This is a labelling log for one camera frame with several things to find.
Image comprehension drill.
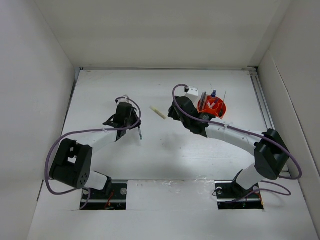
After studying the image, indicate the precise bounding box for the white marker purple cap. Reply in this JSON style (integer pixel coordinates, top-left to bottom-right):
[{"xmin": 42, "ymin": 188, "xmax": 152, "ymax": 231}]
[{"xmin": 211, "ymin": 98, "xmax": 219, "ymax": 109}]

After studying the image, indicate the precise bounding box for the black thin pen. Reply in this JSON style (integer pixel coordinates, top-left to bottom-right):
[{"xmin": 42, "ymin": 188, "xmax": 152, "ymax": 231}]
[{"xmin": 202, "ymin": 91, "xmax": 208, "ymax": 110}]

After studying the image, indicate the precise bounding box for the orange highlighter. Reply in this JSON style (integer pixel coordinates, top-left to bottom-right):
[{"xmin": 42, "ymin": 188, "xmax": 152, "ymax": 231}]
[{"xmin": 198, "ymin": 92, "xmax": 206, "ymax": 111}]

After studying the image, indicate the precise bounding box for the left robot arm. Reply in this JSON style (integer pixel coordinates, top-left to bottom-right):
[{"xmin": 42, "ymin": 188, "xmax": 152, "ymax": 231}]
[{"xmin": 44, "ymin": 100, "xmax": 142, "ymax": 199}]

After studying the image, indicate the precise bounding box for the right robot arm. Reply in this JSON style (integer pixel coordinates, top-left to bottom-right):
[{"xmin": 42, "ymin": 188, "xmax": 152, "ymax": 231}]
[{"xmin": 168, "ymin": 96, "xmax": 289, "ymax": 197}]

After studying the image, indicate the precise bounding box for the orange round organizer container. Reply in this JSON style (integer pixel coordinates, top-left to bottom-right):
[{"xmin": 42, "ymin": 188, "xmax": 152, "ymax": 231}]
[{"xmin": 196, "ymin": 95, "xmax": 227, "ymax": 119}]

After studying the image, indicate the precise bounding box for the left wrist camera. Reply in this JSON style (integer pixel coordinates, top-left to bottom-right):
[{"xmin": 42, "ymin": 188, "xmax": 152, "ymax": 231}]
[{"xmin": 115, "ymin": 95, "xmax": 131, "ymax": 104}]

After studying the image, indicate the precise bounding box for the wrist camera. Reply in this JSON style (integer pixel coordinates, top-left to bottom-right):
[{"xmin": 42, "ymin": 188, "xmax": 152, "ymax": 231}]
[
  {"xmin": 115, "ymin": 95, "xmax": 131, "ymax": 104},
  {"xmin": 184, "ymin": 86, "xmax": 199, "ymax": 103}
]

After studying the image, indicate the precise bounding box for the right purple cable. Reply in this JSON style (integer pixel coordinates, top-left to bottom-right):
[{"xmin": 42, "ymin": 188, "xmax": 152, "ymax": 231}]
[{"xmin": 172, "ymin": 84, "xmax": 303, "ymax": 205}]

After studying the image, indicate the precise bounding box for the purple cable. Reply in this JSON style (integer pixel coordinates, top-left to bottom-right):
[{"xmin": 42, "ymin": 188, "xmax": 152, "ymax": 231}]
[
  {"xmin": 44, "ymin": 97, "xmax": 143, "ymax": 210},
  {"xmin": 172, "ymin": 84, "xmax": 303, "ymax": 205}
]

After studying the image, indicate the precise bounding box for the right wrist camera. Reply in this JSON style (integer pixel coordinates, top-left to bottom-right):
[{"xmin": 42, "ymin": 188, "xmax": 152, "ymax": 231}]
[{"xmin": 184, "ymin": 86, "xmax": 199, "ymax": 103}]

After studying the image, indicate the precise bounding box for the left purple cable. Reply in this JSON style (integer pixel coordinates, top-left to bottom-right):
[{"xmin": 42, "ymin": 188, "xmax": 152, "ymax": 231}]
[{"xmin": 44, "ymin": 97, "xmax": 143, "ymax": 210}]

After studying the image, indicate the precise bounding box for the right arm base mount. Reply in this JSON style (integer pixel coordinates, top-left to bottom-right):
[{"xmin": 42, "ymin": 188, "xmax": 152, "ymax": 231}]
[{"xmin": 212, "ymin": 180, "xmax": 264, "ymax": 210}]

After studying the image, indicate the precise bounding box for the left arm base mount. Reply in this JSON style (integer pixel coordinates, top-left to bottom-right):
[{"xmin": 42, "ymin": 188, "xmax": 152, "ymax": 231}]
[{"xmin": 79, "ymin": 180, "xmax": 128, "ymax": 211}]

